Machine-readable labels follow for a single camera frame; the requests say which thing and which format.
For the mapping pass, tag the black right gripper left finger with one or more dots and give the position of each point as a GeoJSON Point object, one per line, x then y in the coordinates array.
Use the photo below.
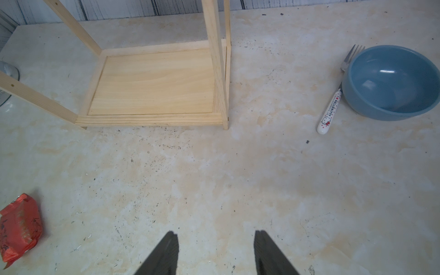
{"type": "Point", "coordinates": [163, 260]}

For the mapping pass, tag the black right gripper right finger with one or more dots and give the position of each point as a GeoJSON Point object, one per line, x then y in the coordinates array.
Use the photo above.
{"type": "Point", "coordinates": [270, 260]}

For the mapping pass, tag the red tea bag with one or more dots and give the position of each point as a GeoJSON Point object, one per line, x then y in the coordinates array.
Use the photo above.
{"type": "Point", "coordinates": [21, 228]}

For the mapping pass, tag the wooden two-tier shelf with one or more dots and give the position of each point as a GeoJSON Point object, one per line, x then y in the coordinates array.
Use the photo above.
{"type": "Point", "coordinates": [180, 84]}

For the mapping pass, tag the blue ceramic bowl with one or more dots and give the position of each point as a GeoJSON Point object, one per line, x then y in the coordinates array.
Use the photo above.
{"type": "Point", "coordinates": [391, 83]}

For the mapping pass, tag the white handled fork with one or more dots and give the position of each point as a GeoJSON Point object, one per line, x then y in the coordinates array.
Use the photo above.
{"type": "Point", "coordinates": [326, 120]}

